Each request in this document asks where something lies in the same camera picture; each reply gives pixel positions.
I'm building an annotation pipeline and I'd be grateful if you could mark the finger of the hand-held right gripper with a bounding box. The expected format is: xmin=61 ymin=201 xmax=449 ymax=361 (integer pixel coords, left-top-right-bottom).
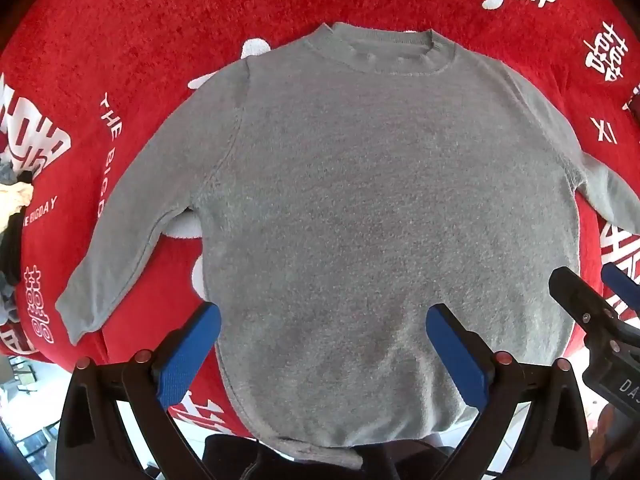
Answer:
xmin=601 ymin=262 xmax=640 ymax=311
xmin=548 ymin=266 xmax=640 ymax=356

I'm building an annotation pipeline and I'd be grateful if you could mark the red printed blanket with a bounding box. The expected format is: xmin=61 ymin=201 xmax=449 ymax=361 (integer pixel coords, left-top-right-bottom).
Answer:
xmin=0 ymin=0 xmax=640 ymax=441

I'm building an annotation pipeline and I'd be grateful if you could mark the grey knit sweater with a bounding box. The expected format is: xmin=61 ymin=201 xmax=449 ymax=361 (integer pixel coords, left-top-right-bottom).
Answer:
xmin=54 ymin=22 xmax=640 ymax=471

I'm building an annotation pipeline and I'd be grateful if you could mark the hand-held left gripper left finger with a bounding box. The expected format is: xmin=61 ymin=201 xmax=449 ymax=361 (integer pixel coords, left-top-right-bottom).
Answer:
xmin=56 ymin=302 xmax=222 ymax=480

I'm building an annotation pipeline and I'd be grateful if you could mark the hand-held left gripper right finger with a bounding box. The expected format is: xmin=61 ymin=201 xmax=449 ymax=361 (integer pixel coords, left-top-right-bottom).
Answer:
xmin=425 ymin=302 xmax=593 ymax=480

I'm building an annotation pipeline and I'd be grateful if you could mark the person's dark clothing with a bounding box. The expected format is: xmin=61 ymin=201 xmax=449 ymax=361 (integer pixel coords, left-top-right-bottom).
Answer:
xmin=202 ymin=435 xmax=451 ymax=480

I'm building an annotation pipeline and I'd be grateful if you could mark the pile of mixed clothes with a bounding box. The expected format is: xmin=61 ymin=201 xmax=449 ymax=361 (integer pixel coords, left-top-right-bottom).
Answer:
xmin=0 ymin=155 xmax=36 ymax=326

